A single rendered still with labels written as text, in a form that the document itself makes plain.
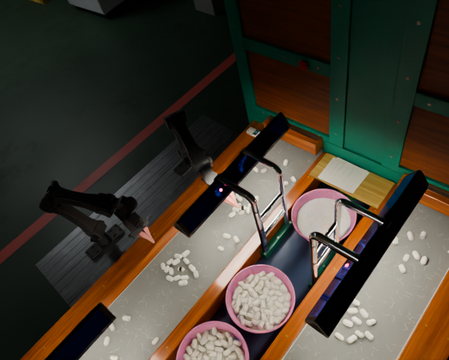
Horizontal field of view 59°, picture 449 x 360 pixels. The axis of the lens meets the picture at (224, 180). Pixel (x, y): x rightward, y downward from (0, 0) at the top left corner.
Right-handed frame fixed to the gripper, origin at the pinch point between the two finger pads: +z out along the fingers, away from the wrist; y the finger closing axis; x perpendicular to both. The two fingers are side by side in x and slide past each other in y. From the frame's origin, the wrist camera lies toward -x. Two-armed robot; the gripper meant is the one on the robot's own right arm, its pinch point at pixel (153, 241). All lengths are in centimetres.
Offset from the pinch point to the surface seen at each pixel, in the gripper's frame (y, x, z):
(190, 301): -7.5, -6.9, 26.8
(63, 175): 10, 174, -76
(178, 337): -20.5, -13.6, 30.8
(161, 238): 4.9, 10.0, 2.7
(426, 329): 35, -56, 83
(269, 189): 53, -3, 22
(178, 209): 20.0, 12.8, -0.6
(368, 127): 85, -43, 28
